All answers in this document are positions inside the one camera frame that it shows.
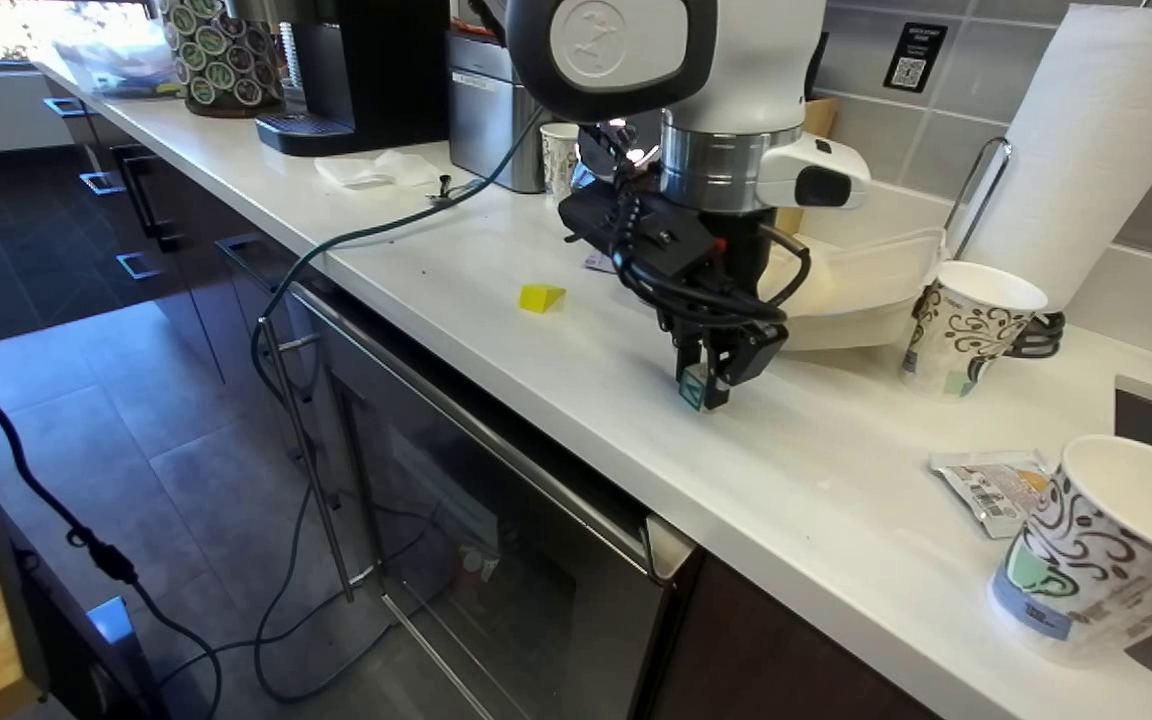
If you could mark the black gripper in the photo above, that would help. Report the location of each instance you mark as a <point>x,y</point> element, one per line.
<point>699,273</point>

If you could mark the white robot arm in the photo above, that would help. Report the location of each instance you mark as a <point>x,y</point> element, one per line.
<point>728,86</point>

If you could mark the white styrofoam container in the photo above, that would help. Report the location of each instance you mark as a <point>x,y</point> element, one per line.
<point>870,266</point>

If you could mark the yellow cube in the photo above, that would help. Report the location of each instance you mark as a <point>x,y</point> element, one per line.
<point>542,296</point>

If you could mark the patterned paper cup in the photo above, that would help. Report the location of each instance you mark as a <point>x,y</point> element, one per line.
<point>967,323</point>
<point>1083,565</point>

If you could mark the stainless dishwasher front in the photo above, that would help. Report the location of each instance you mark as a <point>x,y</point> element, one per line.
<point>535,583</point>

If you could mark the silver foil packet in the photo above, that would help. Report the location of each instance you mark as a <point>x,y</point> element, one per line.
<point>996,488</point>

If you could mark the stainless steel box container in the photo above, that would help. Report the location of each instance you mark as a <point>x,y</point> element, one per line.
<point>489,115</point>

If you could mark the white folded napkin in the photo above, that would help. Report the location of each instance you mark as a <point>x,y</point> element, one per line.
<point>377,169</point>

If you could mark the silver Keurig coffee maker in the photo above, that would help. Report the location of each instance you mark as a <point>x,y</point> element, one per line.
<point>375,75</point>

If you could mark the white paper towel roll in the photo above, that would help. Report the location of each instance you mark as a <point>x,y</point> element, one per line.
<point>1083,153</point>

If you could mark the K-cup pod carousel rack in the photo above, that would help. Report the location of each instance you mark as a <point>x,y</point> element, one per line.
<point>224,57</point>

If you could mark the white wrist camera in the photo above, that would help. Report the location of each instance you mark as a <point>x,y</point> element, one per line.
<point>814,172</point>

